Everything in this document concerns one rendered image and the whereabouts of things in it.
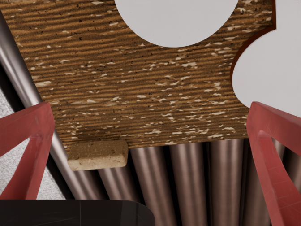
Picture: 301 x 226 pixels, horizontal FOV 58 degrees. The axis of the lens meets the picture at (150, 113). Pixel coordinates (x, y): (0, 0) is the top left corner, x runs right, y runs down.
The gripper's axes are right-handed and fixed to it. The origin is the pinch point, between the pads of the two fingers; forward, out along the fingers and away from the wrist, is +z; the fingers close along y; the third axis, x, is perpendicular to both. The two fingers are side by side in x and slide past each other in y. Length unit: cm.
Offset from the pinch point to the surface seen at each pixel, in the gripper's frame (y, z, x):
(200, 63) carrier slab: -4.3, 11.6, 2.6
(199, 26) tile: -3.3, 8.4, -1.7
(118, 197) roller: 4.5, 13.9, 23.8
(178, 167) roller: -3.5, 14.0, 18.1
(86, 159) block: 6.4, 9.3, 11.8
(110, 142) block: 4.2, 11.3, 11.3
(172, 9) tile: -1.4, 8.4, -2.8
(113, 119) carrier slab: 3.7, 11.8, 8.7
